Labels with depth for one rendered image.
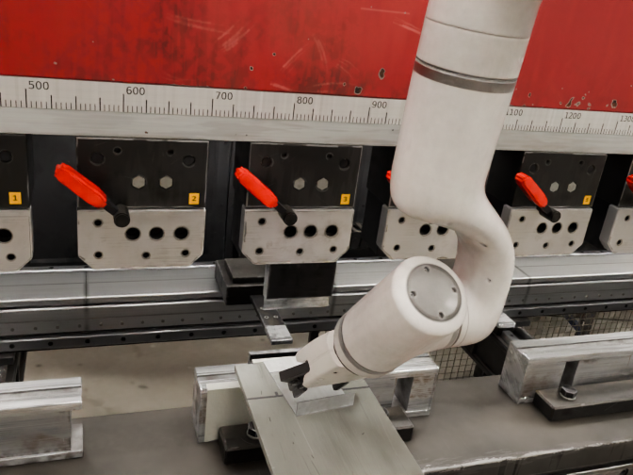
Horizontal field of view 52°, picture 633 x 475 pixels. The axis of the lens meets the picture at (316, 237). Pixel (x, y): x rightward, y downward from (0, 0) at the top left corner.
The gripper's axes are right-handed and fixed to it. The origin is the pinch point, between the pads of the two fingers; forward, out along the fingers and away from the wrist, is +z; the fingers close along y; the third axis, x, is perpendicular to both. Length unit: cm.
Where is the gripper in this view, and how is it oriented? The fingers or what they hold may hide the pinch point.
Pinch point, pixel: (317, 380)
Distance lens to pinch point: 90.8
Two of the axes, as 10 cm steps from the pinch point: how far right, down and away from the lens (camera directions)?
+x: 2.4, 8.9, -3.9
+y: -9.0, 0.6, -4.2
